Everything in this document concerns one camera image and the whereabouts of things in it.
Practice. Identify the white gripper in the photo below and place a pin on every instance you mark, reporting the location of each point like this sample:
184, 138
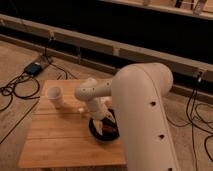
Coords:
99, 111

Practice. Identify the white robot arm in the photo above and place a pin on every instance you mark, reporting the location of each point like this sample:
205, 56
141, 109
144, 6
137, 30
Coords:
136, 91

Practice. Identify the black bowl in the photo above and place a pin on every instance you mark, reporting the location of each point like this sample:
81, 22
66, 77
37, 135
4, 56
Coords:
105, 136

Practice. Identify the black power adapter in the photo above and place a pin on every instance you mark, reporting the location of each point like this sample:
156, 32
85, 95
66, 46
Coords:
33, 69

